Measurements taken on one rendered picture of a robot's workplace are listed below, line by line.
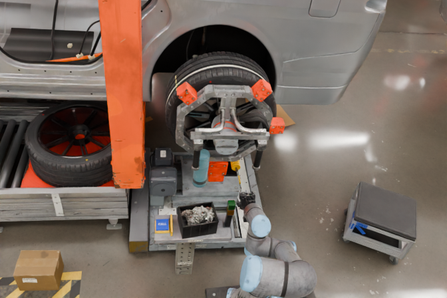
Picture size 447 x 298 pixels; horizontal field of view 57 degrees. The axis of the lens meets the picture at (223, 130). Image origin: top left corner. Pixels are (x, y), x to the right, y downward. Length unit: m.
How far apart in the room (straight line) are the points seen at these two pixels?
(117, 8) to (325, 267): 2.10
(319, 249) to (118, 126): 1.65
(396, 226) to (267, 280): 1.63
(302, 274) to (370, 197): 1.62
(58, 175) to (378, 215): 2.05
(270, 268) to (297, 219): 1.72
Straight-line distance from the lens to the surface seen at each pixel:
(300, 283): 1.46
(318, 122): 3.99
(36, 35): 3.31
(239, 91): 2.22
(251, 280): 1.43
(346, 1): 2.52
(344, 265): 3.04
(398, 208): 3.04
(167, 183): 2.68
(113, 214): 2.81
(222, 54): 2.39
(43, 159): 2.73
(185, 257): 2.59
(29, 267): 2.69
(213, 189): 2.87
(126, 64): 1.90
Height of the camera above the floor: 2.43
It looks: 42 degrees down
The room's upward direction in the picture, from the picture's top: 9 degrees clockwise
